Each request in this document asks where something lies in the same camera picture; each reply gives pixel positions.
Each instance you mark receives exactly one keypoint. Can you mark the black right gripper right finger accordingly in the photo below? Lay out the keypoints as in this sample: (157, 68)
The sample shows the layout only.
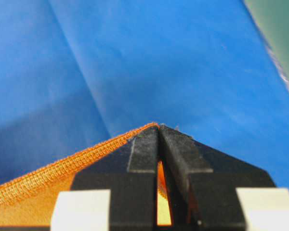
(223, 193)

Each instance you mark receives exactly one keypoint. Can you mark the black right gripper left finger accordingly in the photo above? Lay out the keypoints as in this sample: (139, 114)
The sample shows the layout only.
(116, 193)

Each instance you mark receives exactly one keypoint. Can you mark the orange towel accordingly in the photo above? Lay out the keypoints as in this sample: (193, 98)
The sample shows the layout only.
(29, 200)

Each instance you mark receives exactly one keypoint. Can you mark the blue table cloth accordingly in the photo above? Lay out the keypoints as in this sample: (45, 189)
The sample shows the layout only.
(74, 73)

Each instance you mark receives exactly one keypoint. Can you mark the green backdrop sheet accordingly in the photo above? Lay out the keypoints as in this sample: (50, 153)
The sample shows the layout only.
(272, 20)

